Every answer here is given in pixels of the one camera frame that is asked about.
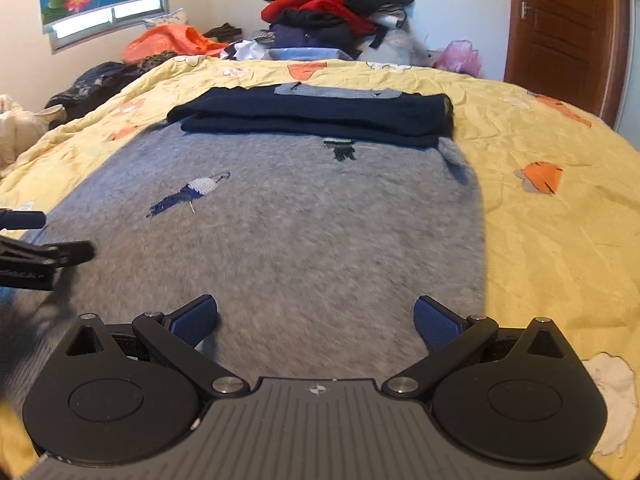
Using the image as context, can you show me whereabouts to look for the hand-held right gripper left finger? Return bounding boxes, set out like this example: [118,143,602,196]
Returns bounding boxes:
[64,293,251,400]

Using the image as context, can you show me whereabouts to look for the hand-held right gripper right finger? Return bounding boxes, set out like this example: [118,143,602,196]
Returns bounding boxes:
[381,295,569,400]

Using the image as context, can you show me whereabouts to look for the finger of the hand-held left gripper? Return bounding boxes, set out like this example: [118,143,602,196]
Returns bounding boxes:
[0,209,47,231]
[0,236,96,292]

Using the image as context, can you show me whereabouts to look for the grey sweater with navy sleeves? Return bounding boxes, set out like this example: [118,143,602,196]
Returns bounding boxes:
[0,81,488,386]

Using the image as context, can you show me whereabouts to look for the dark patterned clothes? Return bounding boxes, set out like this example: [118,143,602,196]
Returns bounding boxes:
[44,51,178,123]

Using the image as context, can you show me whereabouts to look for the pile of clothes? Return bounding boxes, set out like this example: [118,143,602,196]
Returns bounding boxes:
[252,0,416,61]

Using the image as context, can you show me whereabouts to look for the cream fluffy cloth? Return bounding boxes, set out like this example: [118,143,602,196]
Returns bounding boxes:
[0,94,51,176]

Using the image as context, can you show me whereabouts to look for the yellow printed quilt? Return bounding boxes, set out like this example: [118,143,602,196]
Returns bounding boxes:
[0,55,640,480]

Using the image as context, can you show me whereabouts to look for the window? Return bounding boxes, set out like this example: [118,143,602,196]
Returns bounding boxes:
[48,0,166,55]

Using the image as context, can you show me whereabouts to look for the orange plastic bag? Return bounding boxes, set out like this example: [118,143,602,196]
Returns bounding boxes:
[121,24,228,65]

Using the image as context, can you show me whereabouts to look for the floral pillow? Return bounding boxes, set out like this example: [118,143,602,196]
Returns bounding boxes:
[142,8,188,28]

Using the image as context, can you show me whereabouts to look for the pink plastic bag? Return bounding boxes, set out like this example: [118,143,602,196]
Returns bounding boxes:
[432,39,483,78]

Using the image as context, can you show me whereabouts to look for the brown cloth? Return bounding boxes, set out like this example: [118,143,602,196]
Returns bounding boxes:
[202,22,243,43]

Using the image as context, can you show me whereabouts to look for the white crumpled cloth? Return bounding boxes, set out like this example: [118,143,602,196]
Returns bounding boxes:
[227,40,273,61]

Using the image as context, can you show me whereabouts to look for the clear plastic bag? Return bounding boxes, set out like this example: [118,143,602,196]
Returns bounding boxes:
[372,20,436,67]

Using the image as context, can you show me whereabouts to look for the light blue folded cloth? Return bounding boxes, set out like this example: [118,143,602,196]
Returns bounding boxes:
[267,47,353,62]

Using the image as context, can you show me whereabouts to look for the white wardrobe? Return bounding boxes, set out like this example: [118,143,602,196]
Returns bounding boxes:
[612,0,640,151]

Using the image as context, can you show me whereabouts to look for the brown wooden door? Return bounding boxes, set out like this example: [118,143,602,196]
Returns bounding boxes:
[502,0,632,128]

